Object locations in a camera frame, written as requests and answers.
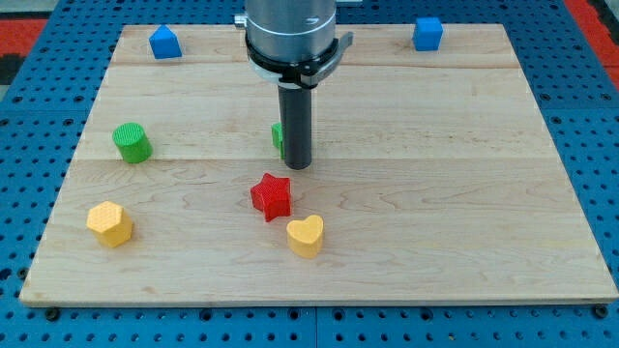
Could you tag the yellow hexagon block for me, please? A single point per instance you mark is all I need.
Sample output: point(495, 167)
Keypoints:
point(110, 224)

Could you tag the wooden board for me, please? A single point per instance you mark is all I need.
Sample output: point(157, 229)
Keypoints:
point(434, 172)

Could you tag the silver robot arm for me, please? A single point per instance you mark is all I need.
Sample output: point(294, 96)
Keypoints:
point(293, 43)

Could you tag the green cylinder block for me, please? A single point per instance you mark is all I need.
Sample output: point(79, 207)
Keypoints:
point(132, 143)

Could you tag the yellow heart block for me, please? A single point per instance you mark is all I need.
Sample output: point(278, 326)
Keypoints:
point(305, 236)

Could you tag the blue pentagon block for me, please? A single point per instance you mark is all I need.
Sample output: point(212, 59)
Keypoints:
point(164, 44)

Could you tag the green block behind rod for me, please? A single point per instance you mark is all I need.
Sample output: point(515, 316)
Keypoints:
point(277, 138)

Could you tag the red star block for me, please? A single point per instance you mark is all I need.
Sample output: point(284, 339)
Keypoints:
point(272, 197)

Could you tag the blue cube block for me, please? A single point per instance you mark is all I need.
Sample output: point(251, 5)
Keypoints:
point(427, 33)

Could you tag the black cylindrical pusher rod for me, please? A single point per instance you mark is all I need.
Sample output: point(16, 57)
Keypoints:
point(295, 118)

